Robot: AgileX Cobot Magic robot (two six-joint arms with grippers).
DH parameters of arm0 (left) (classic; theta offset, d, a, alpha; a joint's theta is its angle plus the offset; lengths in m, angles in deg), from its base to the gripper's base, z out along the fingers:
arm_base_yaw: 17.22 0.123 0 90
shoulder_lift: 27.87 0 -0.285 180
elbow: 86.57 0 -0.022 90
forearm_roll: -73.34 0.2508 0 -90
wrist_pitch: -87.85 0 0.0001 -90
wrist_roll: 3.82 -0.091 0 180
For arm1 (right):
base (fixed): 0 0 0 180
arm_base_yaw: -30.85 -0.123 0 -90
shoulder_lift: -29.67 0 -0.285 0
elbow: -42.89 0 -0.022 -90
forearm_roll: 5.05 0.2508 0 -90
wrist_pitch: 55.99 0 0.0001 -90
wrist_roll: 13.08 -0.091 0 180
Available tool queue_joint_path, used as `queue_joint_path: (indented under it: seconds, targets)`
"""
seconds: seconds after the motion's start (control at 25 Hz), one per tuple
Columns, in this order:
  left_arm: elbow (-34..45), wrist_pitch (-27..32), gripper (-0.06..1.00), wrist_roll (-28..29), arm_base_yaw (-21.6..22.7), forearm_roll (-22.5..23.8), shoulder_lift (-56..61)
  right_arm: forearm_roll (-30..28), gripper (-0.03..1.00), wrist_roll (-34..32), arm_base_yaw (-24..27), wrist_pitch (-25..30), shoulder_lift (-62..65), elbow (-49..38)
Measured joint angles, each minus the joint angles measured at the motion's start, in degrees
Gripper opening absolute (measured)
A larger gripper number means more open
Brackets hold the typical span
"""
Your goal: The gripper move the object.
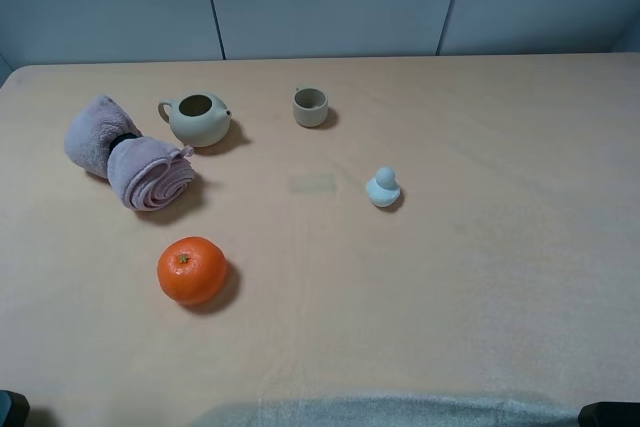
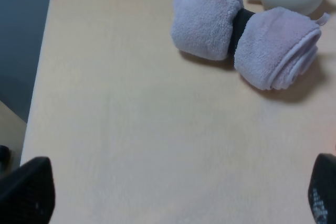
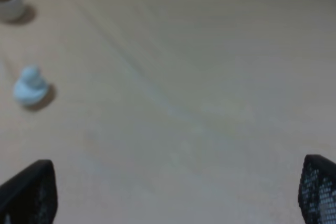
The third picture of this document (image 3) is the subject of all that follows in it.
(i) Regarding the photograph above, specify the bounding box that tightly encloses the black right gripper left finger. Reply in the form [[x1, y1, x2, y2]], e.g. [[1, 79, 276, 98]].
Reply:
[[1, 159, 58, 223]]

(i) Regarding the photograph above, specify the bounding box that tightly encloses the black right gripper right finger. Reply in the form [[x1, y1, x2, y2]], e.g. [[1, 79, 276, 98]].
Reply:
[[298, 154, 335, 224]]

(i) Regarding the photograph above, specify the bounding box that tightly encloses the white toy duck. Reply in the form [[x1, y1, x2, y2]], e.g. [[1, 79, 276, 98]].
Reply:
[[13, 65, 49, 106]]

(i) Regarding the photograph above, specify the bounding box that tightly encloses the beige ceramic cup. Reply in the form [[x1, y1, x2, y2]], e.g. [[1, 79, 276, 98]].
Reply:
[[1, 0, 25, 22]]

